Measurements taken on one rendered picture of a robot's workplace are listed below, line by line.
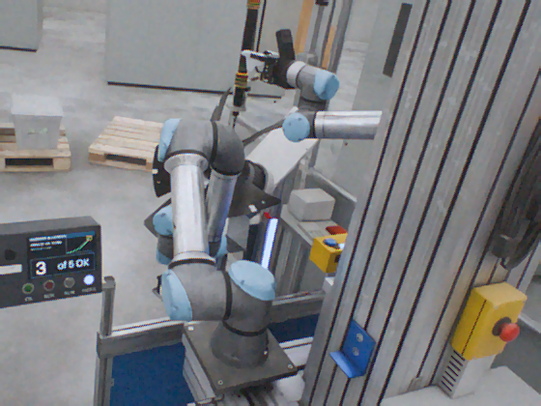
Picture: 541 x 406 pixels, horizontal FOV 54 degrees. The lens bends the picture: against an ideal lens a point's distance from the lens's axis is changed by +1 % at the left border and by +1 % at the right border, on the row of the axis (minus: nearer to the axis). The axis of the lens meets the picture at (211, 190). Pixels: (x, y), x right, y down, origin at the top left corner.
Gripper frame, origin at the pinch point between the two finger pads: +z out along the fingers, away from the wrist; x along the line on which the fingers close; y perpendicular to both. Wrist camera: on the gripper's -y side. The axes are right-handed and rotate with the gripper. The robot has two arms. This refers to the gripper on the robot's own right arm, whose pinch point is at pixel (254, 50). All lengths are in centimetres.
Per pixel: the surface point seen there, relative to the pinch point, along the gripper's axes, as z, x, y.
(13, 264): -22, -85, 47
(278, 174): 3, 26, 50
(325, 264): -38, 14, 64
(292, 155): 4, 33, 42
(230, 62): 453, 351, 118
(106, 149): 274, 82, 150
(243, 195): -11.7, -4.1, 46.9
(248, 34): 3.3, -0.9, -4.7
